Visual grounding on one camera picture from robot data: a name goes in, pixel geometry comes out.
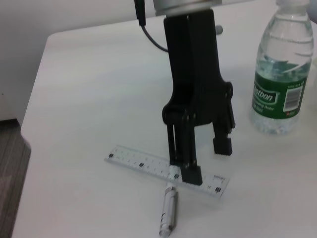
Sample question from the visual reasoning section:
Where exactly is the left gripper connector cable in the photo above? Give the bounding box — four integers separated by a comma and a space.
133, 0, 225, 53

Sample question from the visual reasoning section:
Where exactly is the clear green-label water bottle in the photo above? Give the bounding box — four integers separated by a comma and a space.
249, 0, 314, 136

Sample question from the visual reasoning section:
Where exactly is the clear plastic ruler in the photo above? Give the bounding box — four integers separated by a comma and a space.
103, 145, 230, 198

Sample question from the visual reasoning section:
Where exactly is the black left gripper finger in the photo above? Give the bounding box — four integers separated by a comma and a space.
166, 122, 203, 186

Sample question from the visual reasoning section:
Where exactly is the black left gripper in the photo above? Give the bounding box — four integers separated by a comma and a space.
161, 8, 236, 157

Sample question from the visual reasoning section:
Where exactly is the grey white pen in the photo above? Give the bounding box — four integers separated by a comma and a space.
158, 165, 181, 238

